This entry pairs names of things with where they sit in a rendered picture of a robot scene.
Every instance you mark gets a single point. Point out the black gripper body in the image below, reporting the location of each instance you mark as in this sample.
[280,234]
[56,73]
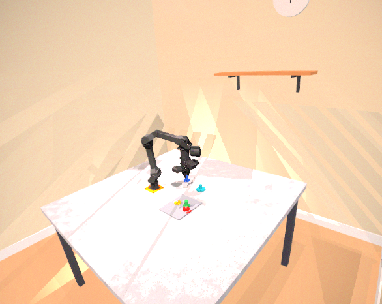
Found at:
[177,169]

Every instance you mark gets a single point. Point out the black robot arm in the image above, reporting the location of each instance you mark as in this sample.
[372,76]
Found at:
[185,150]

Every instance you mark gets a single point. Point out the cyan gear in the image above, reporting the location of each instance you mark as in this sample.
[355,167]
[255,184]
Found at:
[200,188]

